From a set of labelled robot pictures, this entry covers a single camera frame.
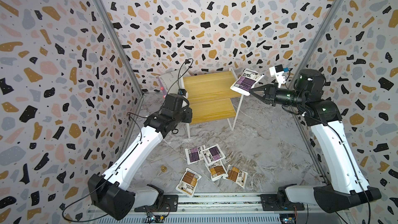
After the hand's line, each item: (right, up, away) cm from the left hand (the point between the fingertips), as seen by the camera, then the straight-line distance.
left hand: (191, 110), depth 76 cm
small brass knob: (-15, -32, +7) cm, 36 cm away
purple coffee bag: (0, -26, +13) cm, 29 cm away
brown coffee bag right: (+23, -34, +4) cm, 41 cm away
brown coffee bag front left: (-1, -37, +2) cm, 37 cm away
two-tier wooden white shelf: (+10, +6, -2) cm, 12 cm away
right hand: (+24, +7, -18) cm, 31 cm away
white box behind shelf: (-15, +18, +22) cm, 32 cm away
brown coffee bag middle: (+13, -32, +3) cm, 35 cm away
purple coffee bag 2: (+11, -26, +12) cm, 31 cm away
